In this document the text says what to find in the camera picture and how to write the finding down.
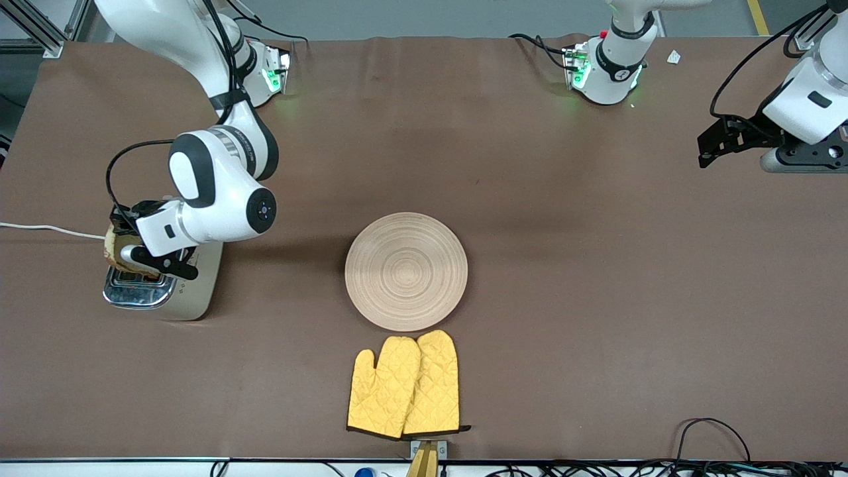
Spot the brown bread slice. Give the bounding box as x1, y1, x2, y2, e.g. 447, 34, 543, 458
104, 224, 160, 280

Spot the round wooden plate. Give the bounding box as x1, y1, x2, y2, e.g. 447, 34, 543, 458
344, 212, 468, 333

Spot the beige chrome two-slot toaster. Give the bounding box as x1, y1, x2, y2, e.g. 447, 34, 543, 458
103, 195, 225, 322

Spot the yellow floor tape strip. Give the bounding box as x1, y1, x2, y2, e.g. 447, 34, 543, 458
747, 0, 771, 36

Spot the brown table cover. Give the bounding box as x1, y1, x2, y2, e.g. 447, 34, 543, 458
0, 34, 848, 461

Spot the yellow quilted oven mitt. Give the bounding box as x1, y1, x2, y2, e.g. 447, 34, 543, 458
403, 329, 472, 437
347, 336, 422, 439

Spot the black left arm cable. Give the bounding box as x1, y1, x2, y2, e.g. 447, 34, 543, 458
709, 0, 848, 127

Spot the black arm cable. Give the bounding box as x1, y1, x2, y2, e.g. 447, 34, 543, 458
709, 0, 848, 127
105, 0, 309, 219

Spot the white toaster power cord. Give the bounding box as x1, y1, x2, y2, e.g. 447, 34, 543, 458
0, 222, 115, 240

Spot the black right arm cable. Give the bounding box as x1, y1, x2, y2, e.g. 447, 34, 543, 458
105, 0, 309, 219

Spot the aluminium frame profile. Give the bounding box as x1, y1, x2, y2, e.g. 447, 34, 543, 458
0, 0, 90, 59

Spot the black left base cable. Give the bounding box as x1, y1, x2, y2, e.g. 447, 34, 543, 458
508, 33, 580, 72

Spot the black looped cable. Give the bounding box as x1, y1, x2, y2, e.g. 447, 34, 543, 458
674, 417, 753, 464

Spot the black cable bundle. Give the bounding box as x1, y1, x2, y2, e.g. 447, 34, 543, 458
484, 460, 848, 477

